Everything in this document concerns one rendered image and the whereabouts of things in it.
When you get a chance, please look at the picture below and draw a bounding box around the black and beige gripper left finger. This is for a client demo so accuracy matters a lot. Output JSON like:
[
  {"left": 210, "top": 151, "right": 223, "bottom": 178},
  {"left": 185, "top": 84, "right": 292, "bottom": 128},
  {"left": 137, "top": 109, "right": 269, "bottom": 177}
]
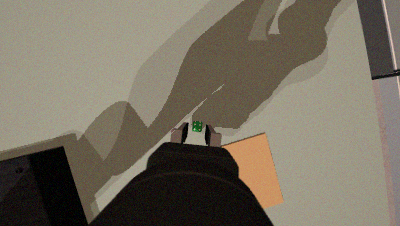
[{"left": 170, "top": 122, "right": 189, "bottom": 143}]

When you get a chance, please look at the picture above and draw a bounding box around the orange square mat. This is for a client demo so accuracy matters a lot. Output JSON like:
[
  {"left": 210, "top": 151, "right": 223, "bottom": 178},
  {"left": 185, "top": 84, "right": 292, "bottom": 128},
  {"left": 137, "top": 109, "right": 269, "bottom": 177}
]
[{"left": 221, "top": 133, "right": 284, "bottom": 209}]

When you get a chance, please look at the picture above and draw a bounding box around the green die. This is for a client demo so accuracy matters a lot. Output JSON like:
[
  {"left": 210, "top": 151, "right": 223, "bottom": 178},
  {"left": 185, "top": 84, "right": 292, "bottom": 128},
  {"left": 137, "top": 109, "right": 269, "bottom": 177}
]
[{"left": 192, "top": 121, "right": 202, "bottom": 132}]

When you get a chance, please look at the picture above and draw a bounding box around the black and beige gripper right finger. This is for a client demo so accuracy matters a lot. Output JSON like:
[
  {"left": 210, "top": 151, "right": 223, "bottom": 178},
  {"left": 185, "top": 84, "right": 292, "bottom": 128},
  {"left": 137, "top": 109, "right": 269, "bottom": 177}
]
[{"left": 205, "top": 125, "right": 222, "bottom": 147}]

